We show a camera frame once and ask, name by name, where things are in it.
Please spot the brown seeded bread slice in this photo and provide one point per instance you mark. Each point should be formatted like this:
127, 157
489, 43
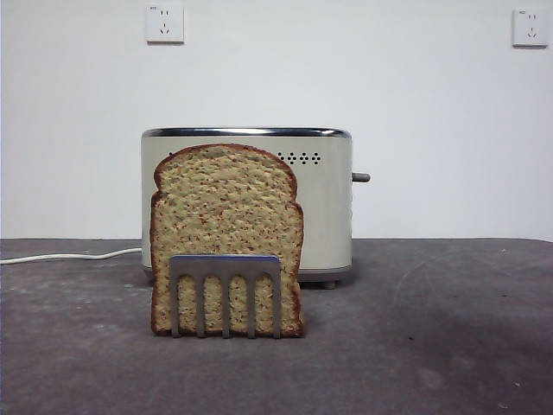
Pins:
224, 207

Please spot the cream and steel toaster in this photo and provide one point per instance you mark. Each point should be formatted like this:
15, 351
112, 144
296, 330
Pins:
328, 207

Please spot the grey toaster lever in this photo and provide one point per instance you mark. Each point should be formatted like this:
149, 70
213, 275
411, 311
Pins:
362, 177

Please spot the white wall socket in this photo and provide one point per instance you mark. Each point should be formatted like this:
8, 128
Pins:
164, 24
530, 27

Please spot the steel toast rack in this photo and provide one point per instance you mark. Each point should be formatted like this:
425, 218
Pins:
224, 264

